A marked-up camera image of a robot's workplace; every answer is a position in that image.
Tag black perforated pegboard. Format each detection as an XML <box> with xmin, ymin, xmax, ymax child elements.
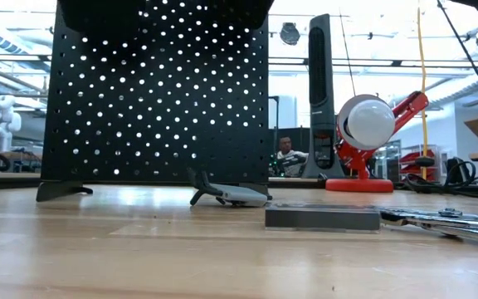
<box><xmin>35</xmin><ymin>0</ymin><xmax>276</xmax><ymax>203</ymax></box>

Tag silver folding utility knife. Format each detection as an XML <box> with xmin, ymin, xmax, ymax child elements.
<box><xmin>264</xmin><ymin>203</ymin><xmax>382</xmax><ymax>233</ymax></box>

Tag black-handled silver pliers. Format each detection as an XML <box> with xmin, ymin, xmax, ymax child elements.
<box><xmin>378</xmin><ymin>207</ymin><xmax>478</xmax><ymax>250</ymax></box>

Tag grey square block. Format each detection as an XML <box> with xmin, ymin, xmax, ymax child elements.
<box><xmin>186</xmin><ymin>167</ymin><xmax>274</xmax><ymax>208</ymax></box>

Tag person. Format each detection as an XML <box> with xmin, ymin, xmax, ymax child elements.
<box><xmin>275</xmin><ymin>135</ymin><xmax>310</xmax><ymax>179</ymax></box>

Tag black angled stand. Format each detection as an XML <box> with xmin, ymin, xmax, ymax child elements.
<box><xmin>268</xmin><ymin>94</ymin><xmax>281</xmax><ymax>145</ymax></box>

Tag white round pillar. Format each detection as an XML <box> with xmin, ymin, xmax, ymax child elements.
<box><xmin>278</xmin><ymin>93</ymin><xmax>299</xmax><ymax>130</ymax></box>

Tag black tower heater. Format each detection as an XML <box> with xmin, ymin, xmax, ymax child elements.
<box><xmin>303</xmin><ymin>14</ymin><xmax>346</xmax><ymax>179</ymax></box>

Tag red desk lamp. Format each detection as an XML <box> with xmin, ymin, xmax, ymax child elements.
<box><xmin>324</xmin><ymin>91</ymin><xmax>430</xmax><ymax>194</ymax></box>

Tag white light bulb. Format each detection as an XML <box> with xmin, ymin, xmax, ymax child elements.
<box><xmin>346</xmin><ymin>99</ymin><xmax>397</xmax><ymax>147</ymax></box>

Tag red cabinet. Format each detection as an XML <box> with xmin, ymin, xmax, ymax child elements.
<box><xmin>400</xmin><ymin>149</ymin><xmax>436</xmax><ymax>183</ymax></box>

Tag long wooden bench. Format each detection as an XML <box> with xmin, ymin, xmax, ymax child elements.
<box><xmin>0</xmin><ymin>149</ymin><xmax>44</xmax><ymax>164</ymax></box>

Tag black upright block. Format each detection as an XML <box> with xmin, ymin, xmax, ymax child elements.
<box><xmin>445</xmin><ymin>156</ymin><xmax>467</xmax><ymax>184</ymax></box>

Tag white humanoid robot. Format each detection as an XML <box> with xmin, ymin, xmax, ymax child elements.
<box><xmin>0</xmin><ymin>94</ymin><xmax>23</xmax><ymax>153</ymax></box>

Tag thin black pole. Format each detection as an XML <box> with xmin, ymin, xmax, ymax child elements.
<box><xmin>436</xmin><ymin>0</ymin><xmax>478</xmax><ymax>125</ymax></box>

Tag thin black wire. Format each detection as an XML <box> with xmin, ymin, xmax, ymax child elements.
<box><xmin>338</xmin><ymin>7</ymin><xmax>358</xmax><ymax>98</ymax></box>

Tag black knob on cord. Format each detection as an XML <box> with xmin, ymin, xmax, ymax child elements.
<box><xmin>414</xmin><ymin>155</ymin><xmax>436</xmax><ymax>168</ymax></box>

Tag black adapter cable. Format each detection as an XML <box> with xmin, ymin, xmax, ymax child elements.
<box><xmin>400</xmin><ymin>159</ymin><xmax>478</xmax><ymax>199</ymax></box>

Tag yellow cord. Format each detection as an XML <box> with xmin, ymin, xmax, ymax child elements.
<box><xmin>416</xmin><ymin>0</ymin><xmax>429</xmax><ymax>180</ymax></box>

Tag black aluminium rig frame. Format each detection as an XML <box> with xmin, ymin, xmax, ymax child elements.
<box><xmin>0</xmin><ymin>174</ymin><xmax>478</xmax><ymax>199</ymax></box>

